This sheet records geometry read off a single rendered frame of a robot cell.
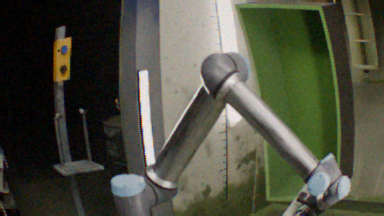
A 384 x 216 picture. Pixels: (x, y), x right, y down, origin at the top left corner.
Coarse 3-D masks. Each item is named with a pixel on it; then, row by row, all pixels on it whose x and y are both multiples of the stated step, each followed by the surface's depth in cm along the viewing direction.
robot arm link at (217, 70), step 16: (208, 64) 150; (224, 64) 148; (208, 80) 147; (224, 80) 144; (240, 80) 147; (224, 96) 147; (240, 96) 144; (256, 96) 144; (240, 112) 145; (256, 112) 142; (272, 112) 142; (256, 128) 143; (272, 128) 139; (288, 128) 140; (272, 144) 140; (288, 144) 137; (288, 160) 137; (304, 160) 134; (304, 176) 134; (320, 176) 129; (320, 192) 129
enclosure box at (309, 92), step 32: (256, 32) 243; (288, 32) 250; (320, 32) 232; (256, 64) 241; (288, 64) 260; (320, 64) 241; (288, 96) 269; (320, 96) 250; (352, 96) 227; (320, 128) 257; (352, 128) 230; (320, 160) 264; (352, 160) 239; (288, 192) 261
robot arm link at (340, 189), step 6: (342, 180) 139; (348, 180) 141; (336, 186) 140; (342, 186) 138; (348, 186) 140; (324, 192) 147; (330, 192) 142; (336, 192) 139; (342, 192) 137; (348, 192) 139; (324, 198) 145; (330, 198) 142; (336, 198) 140; (342, 198) 140; (330, 204) 144
